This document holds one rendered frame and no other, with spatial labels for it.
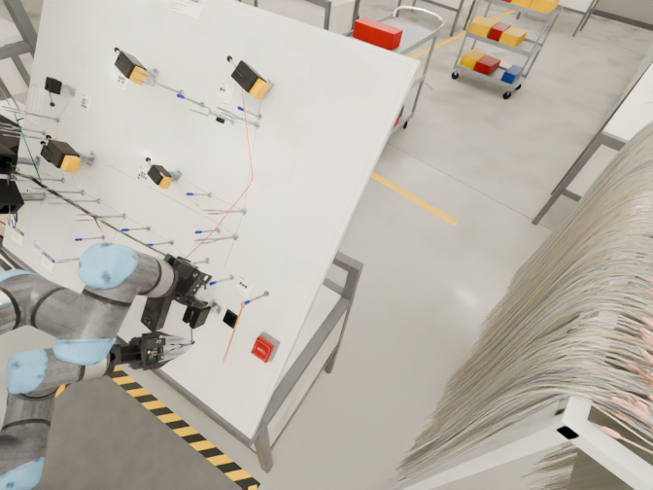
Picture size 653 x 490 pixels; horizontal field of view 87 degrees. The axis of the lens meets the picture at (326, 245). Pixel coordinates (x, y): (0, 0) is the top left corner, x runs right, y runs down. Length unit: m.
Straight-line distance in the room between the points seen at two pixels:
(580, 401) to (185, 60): 1.10
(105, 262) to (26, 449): 0.42
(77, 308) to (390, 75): 0.71
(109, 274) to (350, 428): 1.62
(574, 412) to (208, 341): 0.83
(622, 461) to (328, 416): 1.52
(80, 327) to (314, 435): 1.51
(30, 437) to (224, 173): 0.66
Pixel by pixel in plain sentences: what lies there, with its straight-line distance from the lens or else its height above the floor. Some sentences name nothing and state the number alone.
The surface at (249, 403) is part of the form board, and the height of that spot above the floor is 0.95.
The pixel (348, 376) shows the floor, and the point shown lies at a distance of 2.10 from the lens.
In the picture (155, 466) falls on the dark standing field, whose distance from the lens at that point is 2.06.
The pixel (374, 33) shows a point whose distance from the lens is 3.15.
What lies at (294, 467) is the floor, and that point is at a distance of 1.97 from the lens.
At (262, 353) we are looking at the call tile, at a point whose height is 1.11.
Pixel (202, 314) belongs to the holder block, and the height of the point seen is 1.16.
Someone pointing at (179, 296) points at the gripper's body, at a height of 1.30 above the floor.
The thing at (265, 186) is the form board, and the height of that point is 1.39.
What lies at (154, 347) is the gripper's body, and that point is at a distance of 0.93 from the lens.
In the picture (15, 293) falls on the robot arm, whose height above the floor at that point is 1.45.
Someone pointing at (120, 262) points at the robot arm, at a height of 1.50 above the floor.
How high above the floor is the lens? 1.95
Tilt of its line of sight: 49 degrees down
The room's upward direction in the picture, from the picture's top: 8 degrees clockwise
